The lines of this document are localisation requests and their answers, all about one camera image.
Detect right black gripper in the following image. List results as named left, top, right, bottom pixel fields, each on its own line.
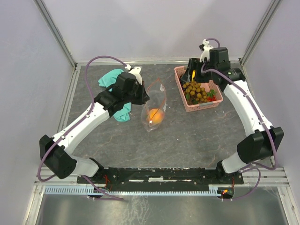
left=180, top=58, right=216, bottom=83

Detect yellow lemon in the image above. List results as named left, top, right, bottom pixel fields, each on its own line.
left=192, top=70, right=196, bottom=82

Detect clear zip top bag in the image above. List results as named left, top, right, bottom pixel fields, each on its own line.
left=141, top=78, right=166, bottom=132

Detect yellow orange peach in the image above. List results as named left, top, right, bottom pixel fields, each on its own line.
left=147, top=108, right=165, bottom=126

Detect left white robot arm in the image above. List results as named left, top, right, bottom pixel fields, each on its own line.
left=39, top=67, right=149, bottom=183

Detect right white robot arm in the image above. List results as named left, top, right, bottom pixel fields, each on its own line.
left=180, top=43, right=284, bottom=183

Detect pink plastic basket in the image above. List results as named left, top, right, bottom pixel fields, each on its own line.
left=174, top=66, right=223, bottom=112

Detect teal cloth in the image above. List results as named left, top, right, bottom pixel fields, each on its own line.
left=97, top=68, right=134, bottom=122

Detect brown longan bunch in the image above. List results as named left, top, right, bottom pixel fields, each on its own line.
left=181, top=82, right=210, bottom=105

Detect red strawberries with leaves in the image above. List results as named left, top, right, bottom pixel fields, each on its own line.
left=207, top=89, right=216, bottom=102

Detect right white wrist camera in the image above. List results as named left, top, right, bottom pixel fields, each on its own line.
left=199, top=39, right=213, bottom=63

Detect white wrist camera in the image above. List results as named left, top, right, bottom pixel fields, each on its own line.
left=199, top=39, right=213, bottom=63
left=125, top=64, right=143, bottom=84

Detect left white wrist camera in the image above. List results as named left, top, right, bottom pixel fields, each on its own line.
left=125, top=64, right=143, bottom=84

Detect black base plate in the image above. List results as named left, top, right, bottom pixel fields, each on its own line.
left=90, top=167, right=244, bottom=192

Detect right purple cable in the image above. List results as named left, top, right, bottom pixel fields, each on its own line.
left=201, top=37, right=278, bottom=200

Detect light blue cable duct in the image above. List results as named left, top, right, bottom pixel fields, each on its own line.
left=44, top=185, right=222, bottom=197

